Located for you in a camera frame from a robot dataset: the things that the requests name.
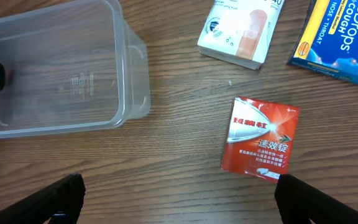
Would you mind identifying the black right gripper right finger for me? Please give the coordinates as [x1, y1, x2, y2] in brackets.
[275, 174, 358, 224]

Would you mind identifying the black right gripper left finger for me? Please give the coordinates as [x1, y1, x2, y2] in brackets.
[0, 174, 86, 224]

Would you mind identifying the white Hansaplast plaster box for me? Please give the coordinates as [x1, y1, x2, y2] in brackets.
[198, 0, 285, 70]

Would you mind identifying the clear plastic container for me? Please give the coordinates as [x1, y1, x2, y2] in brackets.
[0, 0, 151, 139]

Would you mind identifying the red medicine sachet box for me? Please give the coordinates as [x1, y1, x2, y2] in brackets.
[221, 96, 300, 184]

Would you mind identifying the blue VapoDrops cough drops bag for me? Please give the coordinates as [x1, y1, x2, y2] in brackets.
[287, 0, 358, 84]

